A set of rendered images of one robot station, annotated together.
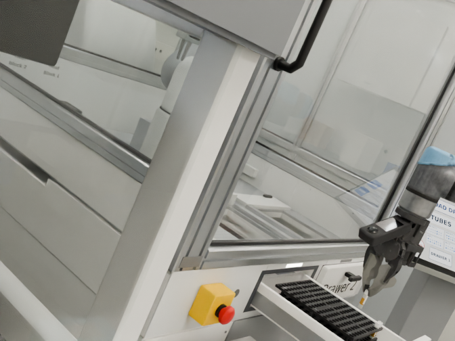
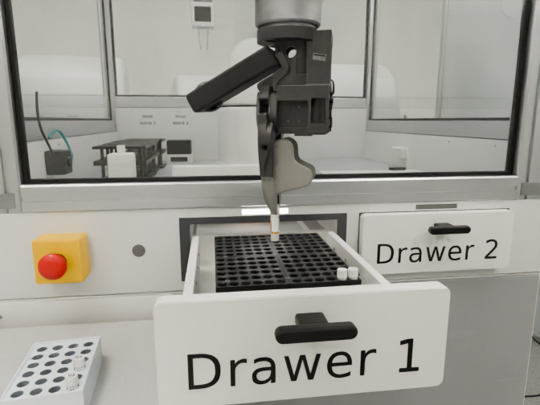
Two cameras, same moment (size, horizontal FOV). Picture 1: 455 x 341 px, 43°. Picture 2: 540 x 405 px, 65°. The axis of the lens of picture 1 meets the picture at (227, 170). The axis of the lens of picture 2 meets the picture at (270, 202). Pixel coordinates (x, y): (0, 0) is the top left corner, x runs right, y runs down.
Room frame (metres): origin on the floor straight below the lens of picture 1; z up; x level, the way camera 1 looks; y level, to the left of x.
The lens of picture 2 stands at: (0.93, -0.78, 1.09)
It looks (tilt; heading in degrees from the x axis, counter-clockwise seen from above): 11 degrees down; 48
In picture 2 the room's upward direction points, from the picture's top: straight up
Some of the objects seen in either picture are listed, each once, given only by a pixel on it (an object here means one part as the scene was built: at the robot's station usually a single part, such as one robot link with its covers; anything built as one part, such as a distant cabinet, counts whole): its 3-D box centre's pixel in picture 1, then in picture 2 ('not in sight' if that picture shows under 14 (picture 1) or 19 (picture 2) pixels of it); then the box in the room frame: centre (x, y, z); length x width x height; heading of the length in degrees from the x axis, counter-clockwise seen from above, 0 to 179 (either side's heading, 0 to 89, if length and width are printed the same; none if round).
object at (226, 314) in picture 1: (224, 313); (54, 265); (1.10, -0.11, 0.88); 0.04 x 0.03 x 0.04; 146
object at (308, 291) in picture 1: (323, 317); (276, 276); (1.33, -0.36, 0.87); 0.22 x 0.18 x 0.06; 56
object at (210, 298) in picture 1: (212, 304); (61, 258); (1.11, -0.08, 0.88); 0.07 x 0.05 x 0.07; 146
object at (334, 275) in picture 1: (339, 281); (436, 241); (1.66, -0.44, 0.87); 0.29 x 0.02 x 0.11; 146
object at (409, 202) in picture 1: (415, 204); (288, 13); (1.29, -0.42, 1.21); 0.08 x 0.08 x 0.05
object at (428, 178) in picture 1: (434, 174); not in sight; (1.29, -0.42, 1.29); 0.09 x 0.08 x 0.11; 74
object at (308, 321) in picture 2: not in sight; (312, 325); (1.20, -0.54, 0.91); 0.07 x 0.04 x 0.01; 146
